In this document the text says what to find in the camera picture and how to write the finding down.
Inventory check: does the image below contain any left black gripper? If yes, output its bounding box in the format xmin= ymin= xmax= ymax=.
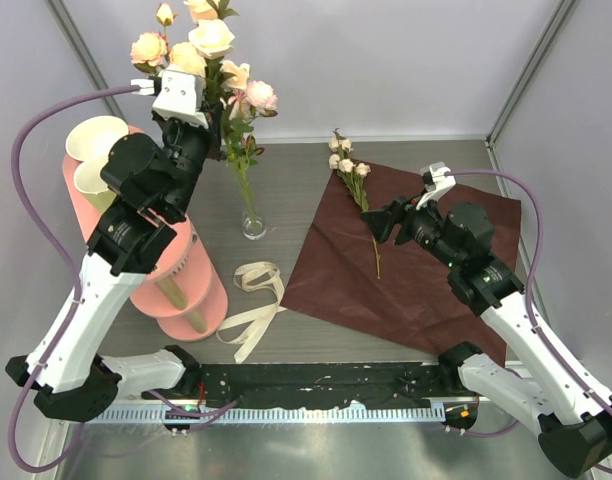
xmin=152 ymin=99 xmax=228 ymax=218

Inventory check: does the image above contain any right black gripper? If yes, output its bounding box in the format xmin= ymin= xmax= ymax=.
xmin=360 ymin=188 xmax=462 ymax=270

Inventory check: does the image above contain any dark red wrapping paper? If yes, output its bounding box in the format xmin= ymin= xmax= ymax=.
xmin=282 ymin=174 xmax=507 ymax=363

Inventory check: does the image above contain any pink flower stem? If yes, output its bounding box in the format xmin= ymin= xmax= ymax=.
xmin=220 ymin=79 xmax=280 ymax=221

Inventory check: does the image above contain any small pink bud spray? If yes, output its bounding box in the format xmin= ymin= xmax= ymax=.
xmin=327 ymin=128 xmax=383 ymax=280

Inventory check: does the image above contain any peach rose stem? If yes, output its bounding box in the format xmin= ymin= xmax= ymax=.
xmin=130 ymin=3 xmax=206 ymax=78

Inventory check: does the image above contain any cream rose stem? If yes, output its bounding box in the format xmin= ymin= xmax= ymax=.
xmin=184 ymin=0 xmax=250 ymax=105

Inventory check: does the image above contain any cream ribbon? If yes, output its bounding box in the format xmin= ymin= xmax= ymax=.
xmin=215 ymin=261 xmax=286 ymax=364

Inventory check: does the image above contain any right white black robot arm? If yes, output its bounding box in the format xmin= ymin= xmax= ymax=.
xmin=361 ymin=197 xmax=612 ymax=478

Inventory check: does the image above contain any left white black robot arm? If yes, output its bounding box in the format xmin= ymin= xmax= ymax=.
xmin=5 ymin=103 xmax=223 ymax=423

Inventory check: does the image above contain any clear glass vase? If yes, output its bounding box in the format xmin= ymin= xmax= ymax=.
xmin=240 ymin=174 xmax=266 ymax=240

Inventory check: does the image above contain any white bowl mug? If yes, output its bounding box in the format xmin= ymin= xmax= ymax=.
xmin=65 ymin=115 xmax=129 ymax=162

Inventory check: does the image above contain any yellow green mug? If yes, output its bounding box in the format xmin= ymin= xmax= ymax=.
xmin=74 ymin=156 xmax=116 ymax=213

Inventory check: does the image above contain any pink tiered shelf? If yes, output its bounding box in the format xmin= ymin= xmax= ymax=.
xmin=62 ymin=153 xmax=228 ymax=342

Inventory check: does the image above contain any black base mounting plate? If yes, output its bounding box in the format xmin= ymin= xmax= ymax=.
xmin=158 ymin=362 xmax=477 ymax=410

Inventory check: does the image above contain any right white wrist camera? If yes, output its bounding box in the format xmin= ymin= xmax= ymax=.
xmin=415 ymin=162 xmax=456 ymax=210

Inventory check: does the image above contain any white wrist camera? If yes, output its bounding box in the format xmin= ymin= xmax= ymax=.
xmin=415 ymin=162 xmax=456 ymax=210
xmin=130 ymin=68 xmax=208 ymax=129

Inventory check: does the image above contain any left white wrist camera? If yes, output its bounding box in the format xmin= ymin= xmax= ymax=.
xmin=130 ymin=68 xmax=208 ymax=129

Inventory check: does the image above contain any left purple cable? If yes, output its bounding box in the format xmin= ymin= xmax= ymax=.
xmin=6 ymin=83 xmax=240 ymax=474

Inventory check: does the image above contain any white slotted cable duct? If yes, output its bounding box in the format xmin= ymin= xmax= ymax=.
xmin=90 ymin=402 xmax=445 ymax=429

